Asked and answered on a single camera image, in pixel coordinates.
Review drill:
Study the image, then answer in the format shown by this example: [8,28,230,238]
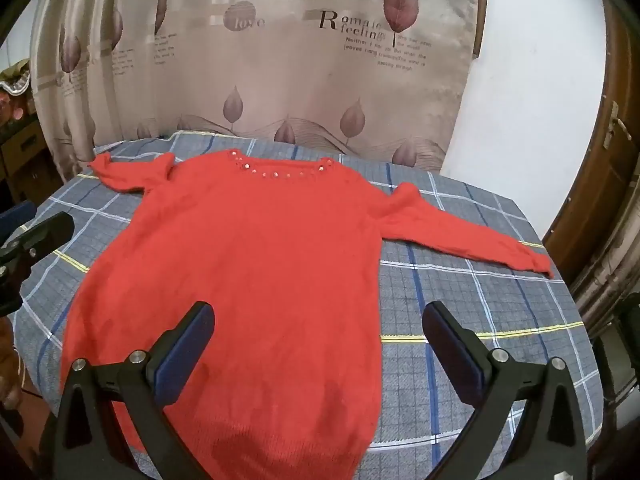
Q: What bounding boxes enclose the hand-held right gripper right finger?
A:
[423,301,589,480]

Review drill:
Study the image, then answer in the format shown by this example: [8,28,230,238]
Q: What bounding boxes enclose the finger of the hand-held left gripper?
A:
[0,211,75,267]

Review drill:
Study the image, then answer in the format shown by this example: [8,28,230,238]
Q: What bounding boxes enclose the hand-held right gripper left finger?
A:
[42,301,216,480]

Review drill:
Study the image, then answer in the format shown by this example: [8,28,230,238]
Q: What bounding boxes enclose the red knit sweater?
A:
[60,149,556,480]

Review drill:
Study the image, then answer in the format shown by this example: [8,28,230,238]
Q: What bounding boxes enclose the person's left forearm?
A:
[0,320,23,411]

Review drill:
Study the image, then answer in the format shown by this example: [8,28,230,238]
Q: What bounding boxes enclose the grey plaid blanket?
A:
[10,130,601,480]

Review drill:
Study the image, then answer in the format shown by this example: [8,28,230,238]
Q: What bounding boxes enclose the cluttered shelf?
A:
[0,57,56,221]

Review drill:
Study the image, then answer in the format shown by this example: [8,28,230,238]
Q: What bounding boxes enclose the metal door latch plate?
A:
[602,101,623,150]

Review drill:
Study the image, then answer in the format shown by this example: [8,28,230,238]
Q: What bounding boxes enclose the beige leaf print curtain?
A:
[30,0,488,181]

